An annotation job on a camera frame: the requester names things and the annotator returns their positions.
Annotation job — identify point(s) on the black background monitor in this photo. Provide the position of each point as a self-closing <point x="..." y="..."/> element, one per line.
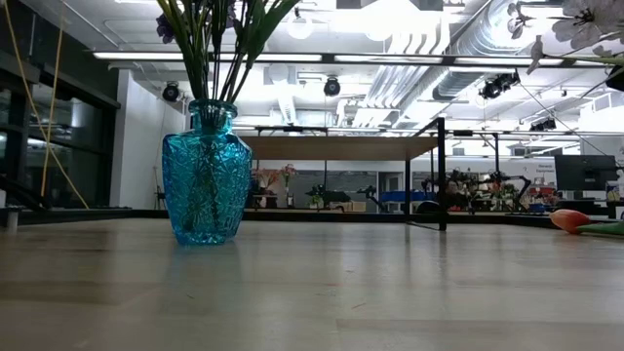
<point x="585" y="173"/>

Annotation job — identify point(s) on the black ceiling spotlight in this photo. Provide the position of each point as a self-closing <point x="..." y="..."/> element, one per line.
<point x="170" y="91"/>
<point x="497" y="85"/>
<point x="543" y="125"/>
<point x="332" y="87"/>

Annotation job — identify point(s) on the white round ceiling lamp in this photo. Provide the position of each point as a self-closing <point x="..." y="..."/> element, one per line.
<point x="300" y="27"/>

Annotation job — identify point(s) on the orange artificial tulip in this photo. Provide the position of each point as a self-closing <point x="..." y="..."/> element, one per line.
<point x="568" y="220"/>

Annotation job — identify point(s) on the blue cut glass vase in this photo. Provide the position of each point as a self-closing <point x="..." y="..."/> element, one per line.
<point x="207" y="185"/>

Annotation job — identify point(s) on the black background robot arms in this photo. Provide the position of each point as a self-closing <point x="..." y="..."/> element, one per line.
<point x="468" y="190"/>

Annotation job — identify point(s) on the purple artificial flower bunch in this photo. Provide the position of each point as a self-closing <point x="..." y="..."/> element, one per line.
<point x="165" y="29"/>

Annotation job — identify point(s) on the wooden shelf with black legs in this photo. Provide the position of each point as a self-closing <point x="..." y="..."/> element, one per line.
<point x="341" y="147"/>

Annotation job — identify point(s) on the grey metal post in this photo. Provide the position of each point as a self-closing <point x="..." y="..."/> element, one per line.
<point x="12" y="219"/>

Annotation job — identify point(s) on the black aluminium table frame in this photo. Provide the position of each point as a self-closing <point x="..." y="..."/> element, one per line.
<point x="97" y="214"/>

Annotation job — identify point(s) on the blue background bins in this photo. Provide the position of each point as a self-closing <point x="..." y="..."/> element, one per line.
<point x="400" y="196"/>

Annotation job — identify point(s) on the overhead light bar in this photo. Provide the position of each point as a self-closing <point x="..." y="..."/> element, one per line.
<point x="341" y="58"/>

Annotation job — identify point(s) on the black background robot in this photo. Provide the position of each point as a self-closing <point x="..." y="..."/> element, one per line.
<point x="331" y="196"/>

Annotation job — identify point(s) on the white artificial flower bunch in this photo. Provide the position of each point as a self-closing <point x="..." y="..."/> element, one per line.
<point x="585" y="22"/>

